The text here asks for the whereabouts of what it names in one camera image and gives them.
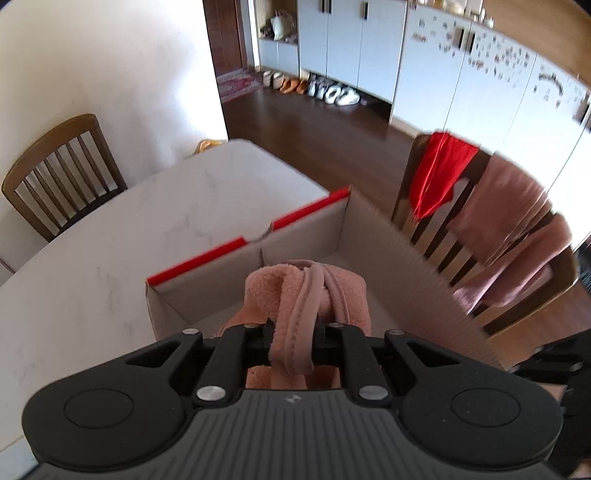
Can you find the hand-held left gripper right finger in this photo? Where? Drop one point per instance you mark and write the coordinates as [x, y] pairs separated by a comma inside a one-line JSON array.
[[330, 345]]

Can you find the red cloth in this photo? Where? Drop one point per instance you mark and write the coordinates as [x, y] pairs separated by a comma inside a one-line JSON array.
[[438, 170]]

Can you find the white wall cabinet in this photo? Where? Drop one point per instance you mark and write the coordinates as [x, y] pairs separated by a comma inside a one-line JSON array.
[[341, 41]]

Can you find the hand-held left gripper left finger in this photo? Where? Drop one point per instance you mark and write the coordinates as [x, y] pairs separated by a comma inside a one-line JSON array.
[[256, 345]]

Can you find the red and white cardboard box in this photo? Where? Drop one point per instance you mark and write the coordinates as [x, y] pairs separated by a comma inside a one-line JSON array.
[[392, 258]]

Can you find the dark brown door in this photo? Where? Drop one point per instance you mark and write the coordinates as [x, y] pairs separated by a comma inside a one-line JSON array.
[[226, 32]]

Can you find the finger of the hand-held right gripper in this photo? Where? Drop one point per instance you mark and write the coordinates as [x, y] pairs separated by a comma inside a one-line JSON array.
[[554, 362]]

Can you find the yellow plastic bag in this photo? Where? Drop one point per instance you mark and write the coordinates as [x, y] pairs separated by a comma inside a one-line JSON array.
[[210, 145]]

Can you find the white fridge with magnets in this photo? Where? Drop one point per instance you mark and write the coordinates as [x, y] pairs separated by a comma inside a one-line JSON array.
[[485, 78]]

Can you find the row of shoes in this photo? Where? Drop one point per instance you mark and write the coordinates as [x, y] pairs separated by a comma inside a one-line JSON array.
[[318, 87]]

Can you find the wooden slat-back chair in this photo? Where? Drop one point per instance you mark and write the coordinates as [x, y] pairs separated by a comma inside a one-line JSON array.
[[434, 235], [60, 152]]

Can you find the pink fringed scarf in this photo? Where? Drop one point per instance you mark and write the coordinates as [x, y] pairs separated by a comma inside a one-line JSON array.
[[508, 217]]

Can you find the white tote bag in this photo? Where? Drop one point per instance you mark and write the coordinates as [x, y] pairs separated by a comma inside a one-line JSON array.
[[282, 27]]

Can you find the patterned red rug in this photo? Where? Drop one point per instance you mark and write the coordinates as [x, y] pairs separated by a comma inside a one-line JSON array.
[[238, 85]]

